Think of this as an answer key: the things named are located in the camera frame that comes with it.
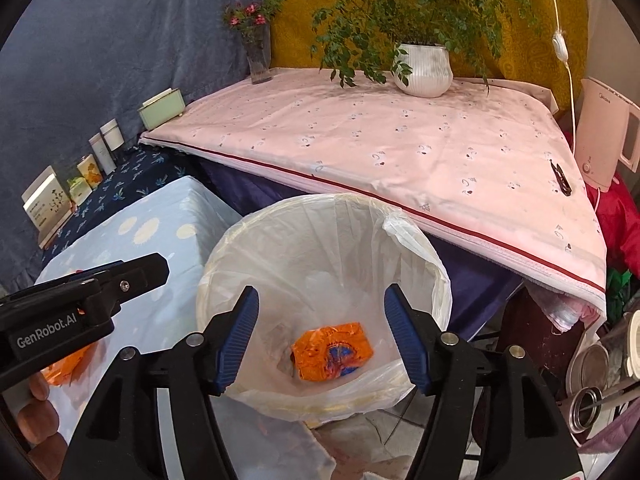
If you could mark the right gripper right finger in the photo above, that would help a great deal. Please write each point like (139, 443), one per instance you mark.
(524, 436)

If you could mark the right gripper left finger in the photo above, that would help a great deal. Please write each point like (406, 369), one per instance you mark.
(118, 436)

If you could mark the orange plastic bag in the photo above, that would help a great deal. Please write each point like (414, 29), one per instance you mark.
(69, 368)
(331, 352)

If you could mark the white lined trash bin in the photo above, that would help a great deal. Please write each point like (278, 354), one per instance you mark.
(322, 260)

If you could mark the person's left hand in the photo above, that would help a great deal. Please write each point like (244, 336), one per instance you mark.
(38, 422)

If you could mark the metal thermos cup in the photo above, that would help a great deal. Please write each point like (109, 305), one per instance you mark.
(601, 379)

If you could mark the white open gift box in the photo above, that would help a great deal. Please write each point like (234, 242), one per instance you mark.
(48, 205)

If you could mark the green white small packet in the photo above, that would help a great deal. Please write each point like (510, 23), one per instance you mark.
(79, 189)

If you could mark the orange patterned small box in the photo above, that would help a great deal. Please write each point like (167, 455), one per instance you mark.
(90, 171)

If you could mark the light blue dotted tablecloth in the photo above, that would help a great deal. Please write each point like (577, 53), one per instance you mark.
(182, 221)

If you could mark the tall white tube bottle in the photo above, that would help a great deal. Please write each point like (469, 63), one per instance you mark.
(103, 154)

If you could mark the navy floral cloth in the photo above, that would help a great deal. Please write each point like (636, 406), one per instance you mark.
(145, 171)

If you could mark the white cylindrical jar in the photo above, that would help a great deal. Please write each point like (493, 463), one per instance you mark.
(112, 135)

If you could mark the black hair clip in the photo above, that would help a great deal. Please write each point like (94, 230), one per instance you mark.
(563, 183)

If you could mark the pink bed sheet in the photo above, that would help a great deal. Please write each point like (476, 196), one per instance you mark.
(471, 167)

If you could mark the mint green tissue box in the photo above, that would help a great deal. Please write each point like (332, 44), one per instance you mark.
(162, 108)

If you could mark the blue grey hanging blanket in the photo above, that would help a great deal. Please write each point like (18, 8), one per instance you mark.
(70, 66)

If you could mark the pink electric kettle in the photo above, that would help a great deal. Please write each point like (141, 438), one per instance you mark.
(607, 133)

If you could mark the glass vase pink flowers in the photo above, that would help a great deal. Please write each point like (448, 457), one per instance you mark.
(250, 21)

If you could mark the yellow hanging cloth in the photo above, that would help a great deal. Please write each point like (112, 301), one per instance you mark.
(538, 41)

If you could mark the potted green plant white pot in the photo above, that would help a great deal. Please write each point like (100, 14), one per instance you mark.
(373, 37)

